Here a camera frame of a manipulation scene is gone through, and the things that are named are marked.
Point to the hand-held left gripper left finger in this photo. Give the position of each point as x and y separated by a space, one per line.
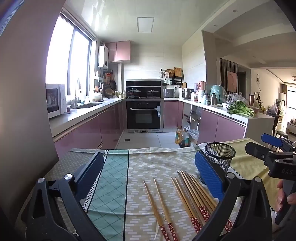
90 173

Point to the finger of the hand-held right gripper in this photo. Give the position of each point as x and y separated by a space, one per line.
256 149
272 140

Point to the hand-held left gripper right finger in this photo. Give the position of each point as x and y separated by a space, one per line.
209 173

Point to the black mesh utensil holder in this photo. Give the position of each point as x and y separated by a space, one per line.
219 157

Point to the bunch of wooden chopsticks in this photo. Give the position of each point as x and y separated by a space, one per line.
195 197

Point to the wooden chopstick red floral end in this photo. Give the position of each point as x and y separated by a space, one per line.
162 201
152 206

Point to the person's right hand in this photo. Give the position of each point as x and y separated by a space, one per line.
279 194

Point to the yellow lettered cloth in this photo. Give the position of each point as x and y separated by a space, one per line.
249 166

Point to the white kitchen counter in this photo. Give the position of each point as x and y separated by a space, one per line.
69 118
263 115

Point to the crumpled plastic bag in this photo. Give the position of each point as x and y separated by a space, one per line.
193 136

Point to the dark cooking oil bottle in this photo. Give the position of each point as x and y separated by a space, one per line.
184 140

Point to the potted plant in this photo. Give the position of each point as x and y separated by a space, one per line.
259 99

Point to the pink kitchen base cabinets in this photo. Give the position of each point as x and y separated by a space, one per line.
212 125
92 129

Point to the green leafy vegetables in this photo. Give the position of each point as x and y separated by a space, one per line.
240 108

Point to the brown tumbler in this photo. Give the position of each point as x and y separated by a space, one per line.
251 99

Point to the yellow cooking oil bottle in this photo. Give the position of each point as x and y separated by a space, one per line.
178 136

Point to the beige teal patterned cloth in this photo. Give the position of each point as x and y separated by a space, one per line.
143 166

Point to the clear plastic bag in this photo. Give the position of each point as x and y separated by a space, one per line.
235 96

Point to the steel thermos flask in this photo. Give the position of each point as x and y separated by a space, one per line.
213 100

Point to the kitchen sink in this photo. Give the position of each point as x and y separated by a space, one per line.
87 106

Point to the mint green kitchen appliance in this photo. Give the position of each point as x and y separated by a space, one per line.
219 92

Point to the white ceramic pot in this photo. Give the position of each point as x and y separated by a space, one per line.
97 97

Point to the steel kitchen faucet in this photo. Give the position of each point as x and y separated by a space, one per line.
75 97

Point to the black integrated stove oven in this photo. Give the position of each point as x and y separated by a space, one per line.
143 115

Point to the white microwave oven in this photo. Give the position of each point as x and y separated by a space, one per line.
55 102

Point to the steel stockpot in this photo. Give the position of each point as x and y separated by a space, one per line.
187 94

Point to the woven basket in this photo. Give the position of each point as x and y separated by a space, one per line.
109 93

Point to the pink kettle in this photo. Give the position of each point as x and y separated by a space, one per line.
202 87

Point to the silver toaster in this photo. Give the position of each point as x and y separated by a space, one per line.
168 93

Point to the hanging frying pan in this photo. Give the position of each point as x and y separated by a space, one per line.
113 85

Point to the black lidded cooking pot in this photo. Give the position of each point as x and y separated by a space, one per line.
134 92
152 93

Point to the grey refrigerator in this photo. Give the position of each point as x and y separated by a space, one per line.
23 92

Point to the wooden cutting board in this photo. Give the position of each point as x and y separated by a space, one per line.
177 72

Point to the white water heater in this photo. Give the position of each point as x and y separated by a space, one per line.
103 56

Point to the kitchen window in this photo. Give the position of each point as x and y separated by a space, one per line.
60 58

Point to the ceiling light panel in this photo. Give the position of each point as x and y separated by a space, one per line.
145 24

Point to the wall clock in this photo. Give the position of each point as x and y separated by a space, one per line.
258 78

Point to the framed wall picture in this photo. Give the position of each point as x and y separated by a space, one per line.
232 81

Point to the black wall rack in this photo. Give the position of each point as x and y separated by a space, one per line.
171 81

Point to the pink wall cabinet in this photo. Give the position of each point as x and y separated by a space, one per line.
120 52

